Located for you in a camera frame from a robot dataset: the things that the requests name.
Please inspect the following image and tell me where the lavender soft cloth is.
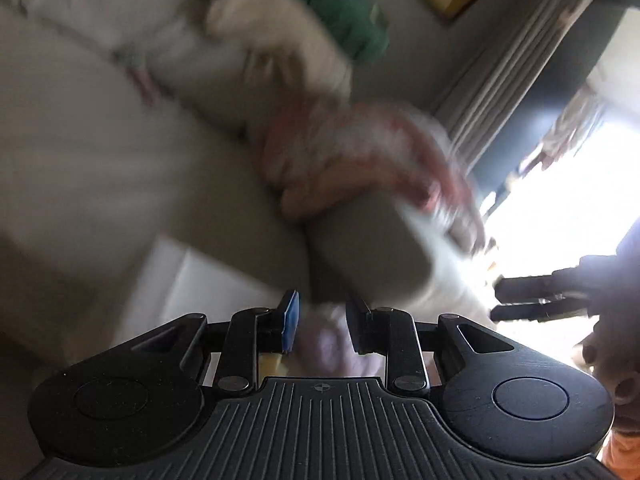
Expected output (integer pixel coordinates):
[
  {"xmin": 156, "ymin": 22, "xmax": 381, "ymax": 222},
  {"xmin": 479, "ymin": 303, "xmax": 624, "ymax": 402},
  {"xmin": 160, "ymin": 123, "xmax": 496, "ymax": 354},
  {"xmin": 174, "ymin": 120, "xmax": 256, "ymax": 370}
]
[{"xmin": 293, "ymin": 304, "xmax": 384, "ymax": 377}]

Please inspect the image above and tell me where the cream star soft toy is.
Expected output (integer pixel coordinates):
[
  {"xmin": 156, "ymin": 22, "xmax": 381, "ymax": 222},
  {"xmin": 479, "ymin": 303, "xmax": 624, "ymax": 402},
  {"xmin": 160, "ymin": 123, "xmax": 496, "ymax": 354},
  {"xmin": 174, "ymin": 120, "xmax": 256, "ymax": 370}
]
[{"xmin": 258, "ymin": 353, "xmax": 288, "ymax": 378}]

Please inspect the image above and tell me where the person's hand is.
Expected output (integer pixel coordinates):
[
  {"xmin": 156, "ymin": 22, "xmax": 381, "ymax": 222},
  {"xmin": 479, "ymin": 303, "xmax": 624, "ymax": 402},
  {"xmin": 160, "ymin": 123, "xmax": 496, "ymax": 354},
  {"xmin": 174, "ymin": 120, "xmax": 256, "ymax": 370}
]
[{"xmin": 582, "ymin": 310, "xmax": 639, "ymax": 436}]

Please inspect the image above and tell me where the pink floral blanket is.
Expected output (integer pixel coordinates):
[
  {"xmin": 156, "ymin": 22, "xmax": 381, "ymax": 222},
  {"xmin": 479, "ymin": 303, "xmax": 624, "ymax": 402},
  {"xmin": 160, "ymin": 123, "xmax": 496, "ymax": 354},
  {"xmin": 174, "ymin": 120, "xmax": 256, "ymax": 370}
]
[{"xmin": 257, "ymin": 100, "xmax": 486, "ymax": 255}]

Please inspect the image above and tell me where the beige curtain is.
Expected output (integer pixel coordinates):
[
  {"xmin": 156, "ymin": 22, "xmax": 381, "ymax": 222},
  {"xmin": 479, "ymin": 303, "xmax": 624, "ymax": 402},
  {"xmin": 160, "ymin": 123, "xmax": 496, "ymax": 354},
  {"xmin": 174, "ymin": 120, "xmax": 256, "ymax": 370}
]
[{"xmin": 434, "ymin": 0, "xmax": 593, "ymax": 167}]

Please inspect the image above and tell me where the green plush pillow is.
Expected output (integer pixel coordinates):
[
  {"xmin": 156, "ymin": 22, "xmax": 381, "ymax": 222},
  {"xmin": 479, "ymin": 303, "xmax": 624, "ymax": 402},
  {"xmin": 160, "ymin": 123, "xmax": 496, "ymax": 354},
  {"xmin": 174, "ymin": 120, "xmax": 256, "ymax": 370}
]
[{"xmin": 302, "ymin": 0, "xmax": 390, "ymax": 63}]

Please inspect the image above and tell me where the cream crumpled blanket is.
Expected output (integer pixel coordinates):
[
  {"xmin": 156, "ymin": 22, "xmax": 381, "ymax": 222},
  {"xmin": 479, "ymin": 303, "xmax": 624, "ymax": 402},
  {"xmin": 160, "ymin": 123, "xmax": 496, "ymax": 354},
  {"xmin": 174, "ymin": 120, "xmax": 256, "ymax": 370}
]
[{"xmin": 204, "ymin": 0, "xmax": 352, "ymax": 101}]

